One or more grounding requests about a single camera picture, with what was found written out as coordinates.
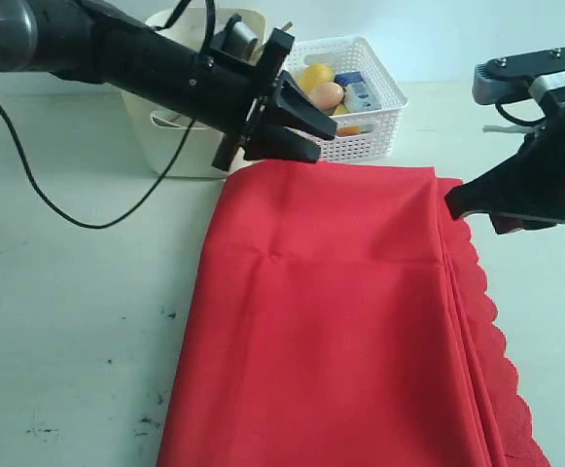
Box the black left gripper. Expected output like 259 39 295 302
184 26 337 170

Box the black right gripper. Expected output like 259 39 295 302
444 106 565 234

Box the brown egg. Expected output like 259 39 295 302
308 82 344 111

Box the yellow lemon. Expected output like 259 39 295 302
298 62 335 94

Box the blue white milk carton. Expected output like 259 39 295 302
335 71 381 113

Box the red scalloped table cloth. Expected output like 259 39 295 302
158 161 547 466

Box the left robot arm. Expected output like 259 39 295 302
0 1 336 170

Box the white perforated plastic basket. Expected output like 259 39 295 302
285 36 407 163

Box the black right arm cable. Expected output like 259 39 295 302
493 99 548 128

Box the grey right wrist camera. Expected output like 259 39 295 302
472 47 565 118

